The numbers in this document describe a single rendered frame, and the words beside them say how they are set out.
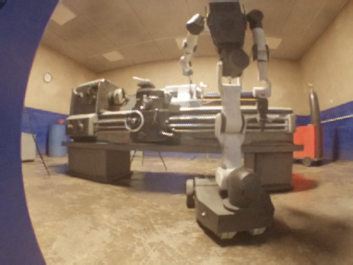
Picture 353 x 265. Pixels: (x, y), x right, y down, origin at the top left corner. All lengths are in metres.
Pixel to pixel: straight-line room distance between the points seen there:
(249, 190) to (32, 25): 0.79
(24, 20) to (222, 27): 0.97
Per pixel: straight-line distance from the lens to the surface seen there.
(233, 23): 1.04
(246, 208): 0.77
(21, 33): 0.18
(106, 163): 1.94
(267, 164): 1.64
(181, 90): 1.84
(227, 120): 0.98
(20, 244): 0.18
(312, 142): 3.31
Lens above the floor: 0.50
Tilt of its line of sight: 3 degrees up
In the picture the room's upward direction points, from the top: straight up
